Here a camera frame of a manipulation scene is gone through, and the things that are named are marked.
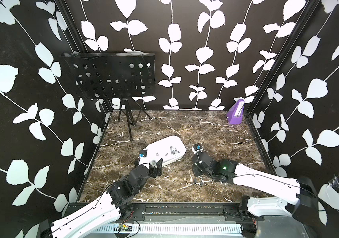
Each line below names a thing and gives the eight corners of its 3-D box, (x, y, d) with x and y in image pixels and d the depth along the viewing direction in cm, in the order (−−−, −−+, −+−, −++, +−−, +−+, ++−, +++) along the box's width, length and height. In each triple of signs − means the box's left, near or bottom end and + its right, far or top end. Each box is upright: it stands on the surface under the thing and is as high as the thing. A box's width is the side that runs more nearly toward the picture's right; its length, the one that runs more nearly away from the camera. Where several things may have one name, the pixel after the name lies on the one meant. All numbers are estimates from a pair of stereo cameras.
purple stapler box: (229, 124, 115) (237, 107, 101) (226, 115, 121) (233, 98, 107) (240, 124, 115) (249, 107, 101) (236, 115, 121) (245, 98, 107)
